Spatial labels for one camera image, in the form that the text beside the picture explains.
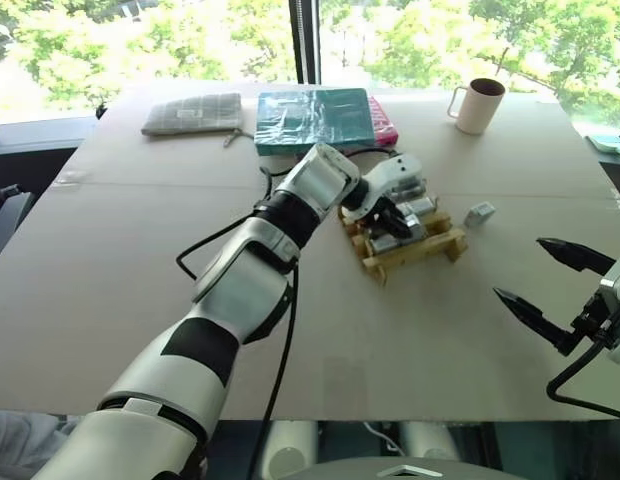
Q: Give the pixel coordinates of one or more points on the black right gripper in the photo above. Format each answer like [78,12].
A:
[590,316]

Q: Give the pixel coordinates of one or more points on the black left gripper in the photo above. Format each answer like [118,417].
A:
[361,199]

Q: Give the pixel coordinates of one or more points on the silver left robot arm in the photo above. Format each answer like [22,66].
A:
[250,260]

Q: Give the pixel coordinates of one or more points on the wooden tray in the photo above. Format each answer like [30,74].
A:
[410,252]

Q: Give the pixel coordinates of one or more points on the small white block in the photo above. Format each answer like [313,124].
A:
[479,214]

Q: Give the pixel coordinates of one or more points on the pink box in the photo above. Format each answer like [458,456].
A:
[383,121]

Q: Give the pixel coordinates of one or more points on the teal shrink-wrapped box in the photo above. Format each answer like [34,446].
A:
[315,120]

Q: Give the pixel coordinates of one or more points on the teal and white object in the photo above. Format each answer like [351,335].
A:
[610,142]

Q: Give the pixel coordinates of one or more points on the white rounded robot leg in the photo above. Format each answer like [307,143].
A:
[429,442]
[290,446]

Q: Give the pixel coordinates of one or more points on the grey checked cloth pouch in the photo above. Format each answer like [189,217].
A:
[192,114]

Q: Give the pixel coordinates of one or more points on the grey robot torso top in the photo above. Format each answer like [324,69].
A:
[390,467]

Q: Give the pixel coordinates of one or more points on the dark chair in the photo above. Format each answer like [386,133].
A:
[7,210]

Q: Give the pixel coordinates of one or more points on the grey cloth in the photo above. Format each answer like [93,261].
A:
[20,437]

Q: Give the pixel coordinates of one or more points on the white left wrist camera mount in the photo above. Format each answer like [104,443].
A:
[392,175]

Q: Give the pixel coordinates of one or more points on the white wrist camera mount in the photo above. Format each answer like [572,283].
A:
[392,175]
[617,300]

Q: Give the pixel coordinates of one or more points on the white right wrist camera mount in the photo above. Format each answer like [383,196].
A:
[617,300]

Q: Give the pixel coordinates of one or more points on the dark window frame post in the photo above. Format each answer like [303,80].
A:
[305,41]

